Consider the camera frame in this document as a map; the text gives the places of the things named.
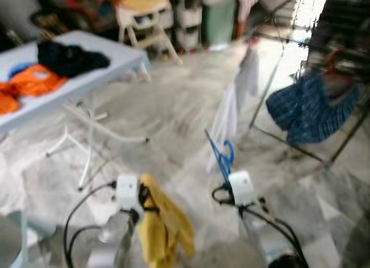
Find yellow garment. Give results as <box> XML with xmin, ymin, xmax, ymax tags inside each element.
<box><xmin>138</xmin><ymin>174</ymin><xmax>196</xmax><ymax>268</ymax></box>

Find blue plastic hanger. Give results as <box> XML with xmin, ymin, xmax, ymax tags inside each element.
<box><xmin>204</xmin><ymin>128</ymin><xmax>235</xmax><ymax>185</ymax></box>

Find dark navy trousers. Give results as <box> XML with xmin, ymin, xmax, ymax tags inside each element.
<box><xmin>36</xmin><ymin>40</ymin><xmax>110</xmax><ymax>78</ymax></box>

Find red plastic hanger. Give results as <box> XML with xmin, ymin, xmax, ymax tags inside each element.
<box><xmin>324</xmin><ymin>46</ymin><xmax>347</xmax><ymax>78</ymax></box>

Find white garment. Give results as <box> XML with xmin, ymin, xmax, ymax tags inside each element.
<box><xmin>206</xmin><ymin>46</ymin><xmax>261</xmax><ymax>173</ymax></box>

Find blue plaid shirt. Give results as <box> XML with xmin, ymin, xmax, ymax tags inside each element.
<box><xmin>266</xmin><ymin>72</ymin><xmax>359</xmax><ymax>144</ymax></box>

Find pale blue plastic stool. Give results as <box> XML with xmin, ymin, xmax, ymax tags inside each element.
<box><xmin>0</xmin><ymin>210</ymin><xmax>58</xmax><ymax>268</ymax></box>

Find white folding table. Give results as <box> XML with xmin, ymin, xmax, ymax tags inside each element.
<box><xmin>0</xmin><ymin>30</ymin><xmax>152</xmax><ymax>191</ymax></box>

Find orange garment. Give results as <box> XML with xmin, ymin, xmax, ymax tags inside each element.
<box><xmin>0</xmin><ymin>64</ymin><xmax>69</xmax><ymax>116</ymax></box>

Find green plastic bin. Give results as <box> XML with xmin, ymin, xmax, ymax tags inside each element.
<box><xmin>201</xmin><ymin>0</ymin><xmax>236</xmax><ymax>46</ymax></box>

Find grey cart white drawers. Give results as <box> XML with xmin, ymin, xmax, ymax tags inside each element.
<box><xmin>171</xmin><ymin>0</ymin><xmax>203</xmax><ymax>52</ymax></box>

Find beige baby high chair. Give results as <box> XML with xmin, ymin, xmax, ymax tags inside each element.
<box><xmin>114</xmin><ymin>0</ymin><xmax>183</xmax><ymax>65</ymax></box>

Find bright blue garment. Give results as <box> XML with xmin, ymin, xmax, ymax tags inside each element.
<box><xmin>9</xmin><ymin>63</ymin><xmax>35</xmax><ymax>78</ymax></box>

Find pink hanging garment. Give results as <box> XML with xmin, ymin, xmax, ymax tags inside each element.
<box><xmin>236</xmin><ymin>0</ymin><xmax>261</xmax><ymax>23</ymax></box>

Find yellow folded cloth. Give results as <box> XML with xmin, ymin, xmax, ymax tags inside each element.
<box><xmin>119</xmin><ymin>0</ymin><xmax>168</xmax><ymax>14</ymax></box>

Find black metal drying rack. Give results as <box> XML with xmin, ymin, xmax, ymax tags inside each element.
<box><xmin>237</xmin><ymin>0</ymin><xmax>370</xmax><ymax>170</ymax></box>

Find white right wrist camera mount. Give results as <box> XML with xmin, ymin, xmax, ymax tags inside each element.
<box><xmin>228</xmin><ymin>171</ymin><xmax>257</xmax><ymax>206</ymax></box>

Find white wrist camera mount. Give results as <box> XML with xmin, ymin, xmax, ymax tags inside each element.
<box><xmin>228</xmin><ymin>171</ymin><xmax>257</xmax><ymax>206</ymax></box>
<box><xmin>116</xmin><ymin>174</ymin><xmax>140</xmax><ymax>210</ymax></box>

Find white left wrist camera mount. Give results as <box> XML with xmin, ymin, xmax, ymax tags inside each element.
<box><xmin>116</xmin><ymin>174</ymin><xmax>140</xmax><ymax>210</ymax></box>

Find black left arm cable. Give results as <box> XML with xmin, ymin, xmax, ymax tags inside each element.
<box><xmin>62</xmin><ymin>181</ymin><xmax>119</xmax><ymax>268</ymax></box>

